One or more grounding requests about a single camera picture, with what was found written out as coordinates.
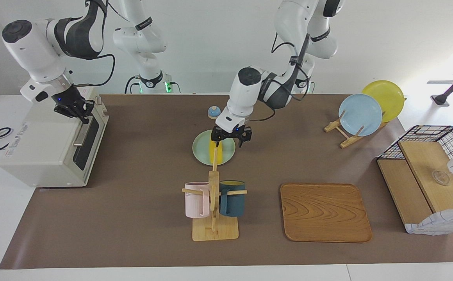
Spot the yellow corn cob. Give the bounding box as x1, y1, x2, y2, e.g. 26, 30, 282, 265
209, 140, 224, 165

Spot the pale green plate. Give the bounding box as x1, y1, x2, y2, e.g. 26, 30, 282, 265
192, 130, 237, 167

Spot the toaster oven glass door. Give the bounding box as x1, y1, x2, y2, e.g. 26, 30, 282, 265
72, 98, 109, 173

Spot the beige toaster oven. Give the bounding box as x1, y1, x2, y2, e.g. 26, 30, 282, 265
0, 87, 109, 188

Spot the pink mug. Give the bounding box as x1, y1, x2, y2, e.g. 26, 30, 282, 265
184, 182, 210, 219

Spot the dark teal mug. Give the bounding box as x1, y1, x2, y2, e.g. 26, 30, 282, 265
219, 180, 246, 217

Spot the wooden mug tree stand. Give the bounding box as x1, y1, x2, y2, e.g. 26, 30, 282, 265
182, 148, 248, 242

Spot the wooden plate rack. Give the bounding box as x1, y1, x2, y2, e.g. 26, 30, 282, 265
324, 110, 387, 149

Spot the brown table mat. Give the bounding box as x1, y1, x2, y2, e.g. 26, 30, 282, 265
0, 94, 453, 270

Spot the brown wooden tray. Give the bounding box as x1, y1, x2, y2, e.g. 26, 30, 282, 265
280, 183, 373, 243

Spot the light blue plate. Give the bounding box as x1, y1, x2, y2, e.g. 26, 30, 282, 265
338, 94, 383, 137

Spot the yellow plate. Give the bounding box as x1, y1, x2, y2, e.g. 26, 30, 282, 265
362, 80, 405, 123

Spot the small clear glass cup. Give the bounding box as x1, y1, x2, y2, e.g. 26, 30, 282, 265
432, 170, 451, 186

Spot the white checkered cloth liner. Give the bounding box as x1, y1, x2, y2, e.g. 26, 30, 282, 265
405, 206, 453, 235

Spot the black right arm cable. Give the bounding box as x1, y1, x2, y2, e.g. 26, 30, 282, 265
74, 54, 116, 87

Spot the wire basket wooden shelf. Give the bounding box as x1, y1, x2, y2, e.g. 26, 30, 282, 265
377, 125, 453, 235

